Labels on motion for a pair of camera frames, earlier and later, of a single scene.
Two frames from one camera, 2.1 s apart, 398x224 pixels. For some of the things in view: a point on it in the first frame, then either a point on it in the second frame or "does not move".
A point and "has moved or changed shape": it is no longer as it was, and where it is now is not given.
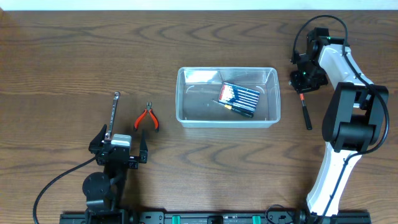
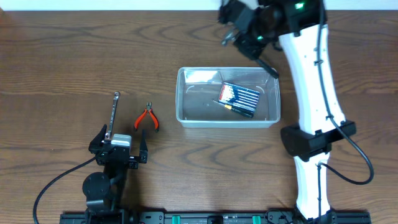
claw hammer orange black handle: (306, 115) has moved or changed shape
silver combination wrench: (117, 96) does not move
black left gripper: (119, 156) does not move
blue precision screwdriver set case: (239, 97) does not move
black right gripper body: (311, 77) to (252, 45)
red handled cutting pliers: (148, 109) does not move
